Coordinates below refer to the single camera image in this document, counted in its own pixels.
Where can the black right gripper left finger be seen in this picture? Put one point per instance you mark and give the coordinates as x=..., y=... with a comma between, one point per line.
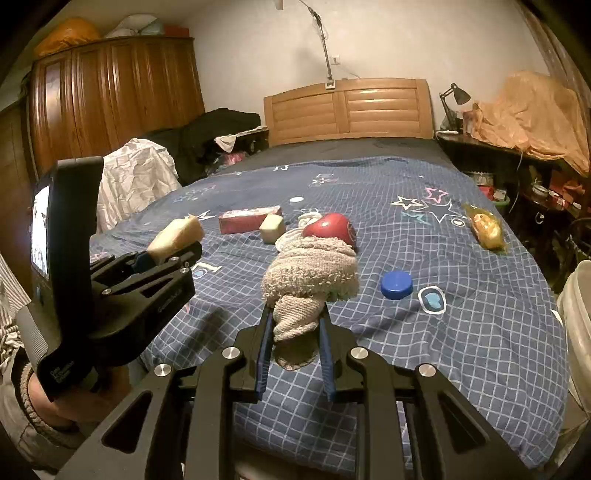
x=177, y=424

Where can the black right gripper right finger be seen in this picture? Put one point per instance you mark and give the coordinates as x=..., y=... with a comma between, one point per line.
x=410, y=423

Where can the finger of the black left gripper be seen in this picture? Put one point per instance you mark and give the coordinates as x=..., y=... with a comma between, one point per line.
x=186, y=256
x=111, y=268

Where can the cream foam block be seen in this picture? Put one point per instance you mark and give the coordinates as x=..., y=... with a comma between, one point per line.
x=179, y=233

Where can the grey white sock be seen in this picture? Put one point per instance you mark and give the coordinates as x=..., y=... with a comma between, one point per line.
x=308, y=273

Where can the person's left hand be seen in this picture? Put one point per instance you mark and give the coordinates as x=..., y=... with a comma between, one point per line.
x=79, y=406

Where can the pink rectangular box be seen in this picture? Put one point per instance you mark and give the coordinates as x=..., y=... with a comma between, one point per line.
x=245, y=220

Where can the white crumpled cloth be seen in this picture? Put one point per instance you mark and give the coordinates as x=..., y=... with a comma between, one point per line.
x=133, y=177

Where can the cream foam cube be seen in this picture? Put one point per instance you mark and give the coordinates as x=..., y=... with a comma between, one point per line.
x=272, y=228

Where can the black clothes pile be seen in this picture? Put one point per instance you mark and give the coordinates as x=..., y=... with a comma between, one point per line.
x=192, y=146

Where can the blue bottle cap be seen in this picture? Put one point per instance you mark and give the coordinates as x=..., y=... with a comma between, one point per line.
x=396, y=284

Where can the blue checked star bedspread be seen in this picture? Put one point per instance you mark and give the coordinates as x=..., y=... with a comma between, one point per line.
x=487, y=320

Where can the red apple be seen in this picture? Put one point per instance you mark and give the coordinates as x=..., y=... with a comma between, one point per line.
x=332, y=225

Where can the brown wooden wardrobe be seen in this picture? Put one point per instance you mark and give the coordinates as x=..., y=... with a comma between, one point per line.
x=83, y=101

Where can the white plastic basin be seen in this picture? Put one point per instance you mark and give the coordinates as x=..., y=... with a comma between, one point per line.
x=574, y=310

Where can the yellow snack packet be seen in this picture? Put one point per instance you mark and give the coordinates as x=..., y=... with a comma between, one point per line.
x=486, y=227

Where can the green plastic bucket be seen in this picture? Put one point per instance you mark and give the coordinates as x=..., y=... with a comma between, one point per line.
x=502, y=205

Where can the wooden slatted headboard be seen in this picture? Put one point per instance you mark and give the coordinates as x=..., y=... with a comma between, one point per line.
x=353, y=109

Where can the dark wooden desk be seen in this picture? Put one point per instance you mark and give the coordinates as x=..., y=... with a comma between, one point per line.
x=525, y=178

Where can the orange cloth cover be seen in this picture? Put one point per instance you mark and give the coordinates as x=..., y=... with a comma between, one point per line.
x=536, y=115

